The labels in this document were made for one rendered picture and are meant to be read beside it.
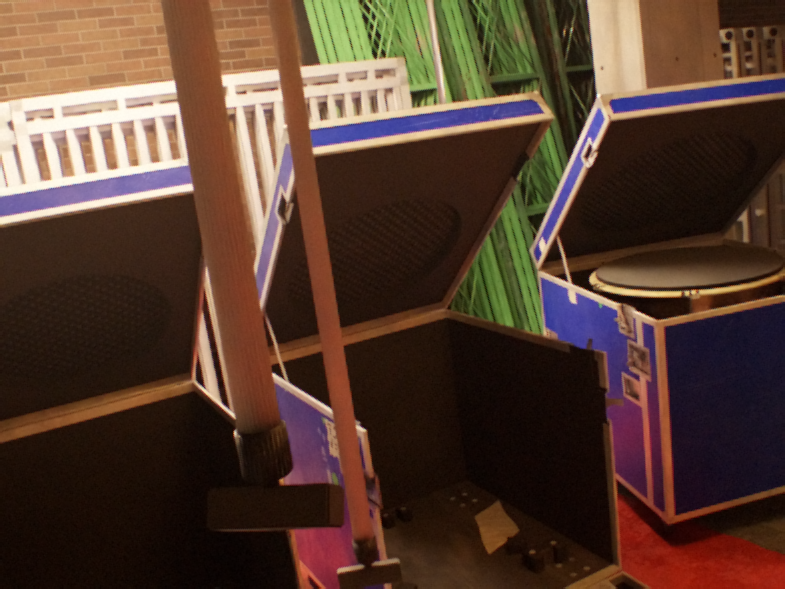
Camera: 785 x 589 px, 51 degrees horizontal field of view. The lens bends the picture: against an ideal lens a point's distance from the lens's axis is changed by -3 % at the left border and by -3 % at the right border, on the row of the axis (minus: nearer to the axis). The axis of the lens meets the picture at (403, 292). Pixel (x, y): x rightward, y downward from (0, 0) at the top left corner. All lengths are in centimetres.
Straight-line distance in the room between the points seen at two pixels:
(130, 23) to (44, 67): 56
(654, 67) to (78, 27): 314
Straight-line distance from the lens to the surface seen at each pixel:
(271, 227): 263
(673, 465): 328
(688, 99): 336
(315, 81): 433
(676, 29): 464
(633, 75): 446
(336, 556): 290
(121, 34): 518
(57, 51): 508
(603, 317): 348
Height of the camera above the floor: 179
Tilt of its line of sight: 12 degrees down
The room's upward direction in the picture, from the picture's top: 8 degrees counter-clockwise
